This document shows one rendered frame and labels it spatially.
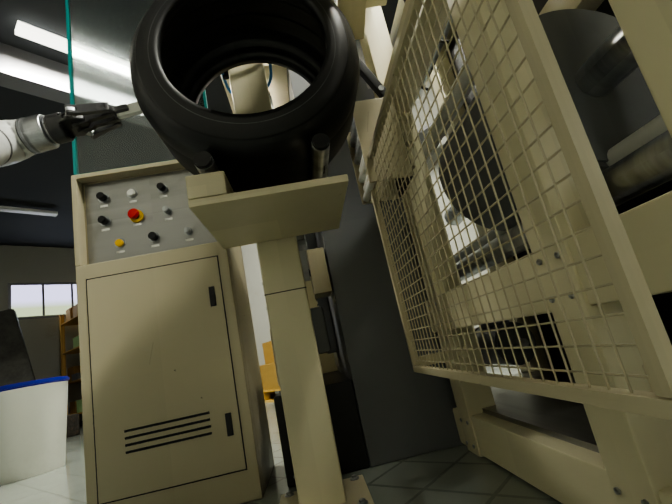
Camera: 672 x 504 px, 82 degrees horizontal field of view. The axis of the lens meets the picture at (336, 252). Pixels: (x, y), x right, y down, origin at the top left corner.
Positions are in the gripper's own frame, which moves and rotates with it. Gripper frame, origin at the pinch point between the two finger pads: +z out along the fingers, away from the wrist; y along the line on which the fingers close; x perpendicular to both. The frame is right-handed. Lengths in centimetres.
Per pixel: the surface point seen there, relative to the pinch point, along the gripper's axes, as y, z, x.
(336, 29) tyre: -13, 57, 3
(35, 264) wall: 707, -443, -281
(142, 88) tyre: -11.0, 6.9, 4.0
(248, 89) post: 26.1, 33.5, -17.1
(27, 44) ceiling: 219, -131, -273
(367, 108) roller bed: 19, 69, 7
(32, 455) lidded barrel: 216, -181, 75
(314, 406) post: 26, 21, 91
